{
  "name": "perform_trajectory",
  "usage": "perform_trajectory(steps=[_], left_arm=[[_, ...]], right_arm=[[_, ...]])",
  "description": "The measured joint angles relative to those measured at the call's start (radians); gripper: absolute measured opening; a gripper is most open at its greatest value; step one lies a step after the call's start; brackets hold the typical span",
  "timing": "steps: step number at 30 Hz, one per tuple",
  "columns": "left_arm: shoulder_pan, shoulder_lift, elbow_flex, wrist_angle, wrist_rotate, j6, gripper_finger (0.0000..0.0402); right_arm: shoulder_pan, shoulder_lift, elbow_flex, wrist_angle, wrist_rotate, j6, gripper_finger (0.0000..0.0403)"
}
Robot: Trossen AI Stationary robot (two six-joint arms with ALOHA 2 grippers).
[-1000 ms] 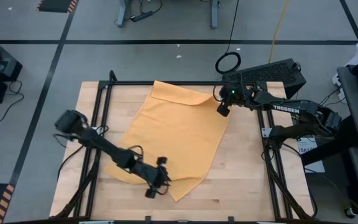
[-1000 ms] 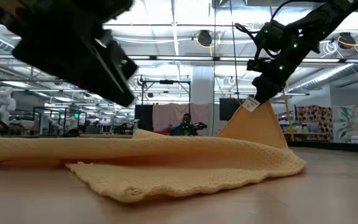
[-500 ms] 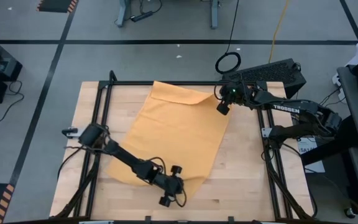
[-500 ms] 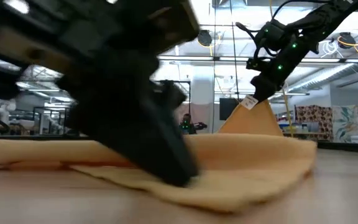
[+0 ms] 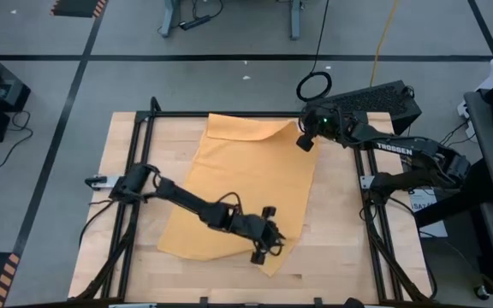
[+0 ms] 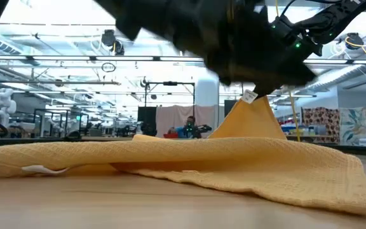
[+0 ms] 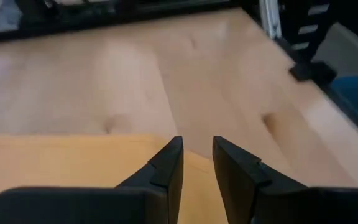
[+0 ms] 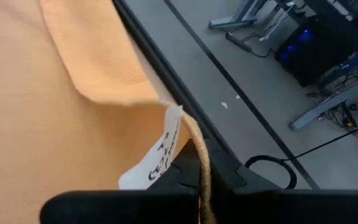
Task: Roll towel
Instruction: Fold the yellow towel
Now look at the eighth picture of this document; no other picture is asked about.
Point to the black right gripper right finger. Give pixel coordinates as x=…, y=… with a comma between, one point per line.
x=291, y=208

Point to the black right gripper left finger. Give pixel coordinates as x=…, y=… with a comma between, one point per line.
x=120, y=208

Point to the white handwritten paper tag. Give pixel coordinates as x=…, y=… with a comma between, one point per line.
x=157, y=155

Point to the yellow waffle towel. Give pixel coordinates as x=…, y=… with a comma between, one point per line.
x=42, y=124

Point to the grey desk leg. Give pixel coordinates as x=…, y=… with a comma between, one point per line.
x=322, y=107
x=232, y=22

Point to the black tower with blue lights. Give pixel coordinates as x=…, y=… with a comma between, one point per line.
x=315, y=59

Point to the black power strip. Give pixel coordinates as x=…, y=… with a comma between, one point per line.
x=238, y=43

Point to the black aluminium table frame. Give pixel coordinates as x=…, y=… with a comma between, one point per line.
x=162, y=62

